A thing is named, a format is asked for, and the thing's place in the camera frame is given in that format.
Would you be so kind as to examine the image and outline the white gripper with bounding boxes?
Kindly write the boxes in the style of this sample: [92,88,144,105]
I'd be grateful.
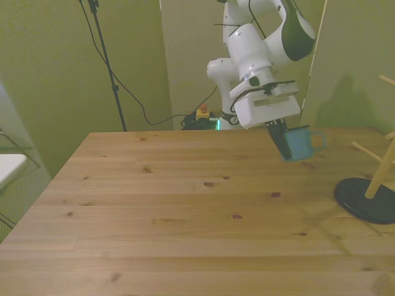
[228,69,302,161]

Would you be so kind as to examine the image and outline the blue enamel mug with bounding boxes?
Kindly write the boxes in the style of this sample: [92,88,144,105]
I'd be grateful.
[281,125,327,162]

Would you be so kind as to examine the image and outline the wooden mug tree black base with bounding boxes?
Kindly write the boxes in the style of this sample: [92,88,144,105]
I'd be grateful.
[335,75,395,225]

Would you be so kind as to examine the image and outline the yellow emergency stop button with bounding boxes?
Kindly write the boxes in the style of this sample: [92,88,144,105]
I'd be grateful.
[196,104,211,121]

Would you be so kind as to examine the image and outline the white folding chair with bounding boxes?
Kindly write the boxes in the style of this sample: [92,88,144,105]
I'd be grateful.
[0,128,41,231]

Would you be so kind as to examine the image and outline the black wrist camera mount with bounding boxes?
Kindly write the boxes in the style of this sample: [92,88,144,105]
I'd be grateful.
[262,80,296,96]

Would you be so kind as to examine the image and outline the thin black stop-button cable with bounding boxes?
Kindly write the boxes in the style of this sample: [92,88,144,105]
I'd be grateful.
[194,86,218,113]

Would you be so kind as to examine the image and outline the black cable pile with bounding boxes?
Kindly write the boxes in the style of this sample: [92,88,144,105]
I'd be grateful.
[180,113,217,131]

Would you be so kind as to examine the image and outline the black stand cable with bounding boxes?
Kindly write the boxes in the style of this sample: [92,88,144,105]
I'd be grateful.
[78,0,198,126]

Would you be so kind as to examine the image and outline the black camera stand pole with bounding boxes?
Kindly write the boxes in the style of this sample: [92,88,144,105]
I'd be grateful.
[78,0,128,133]

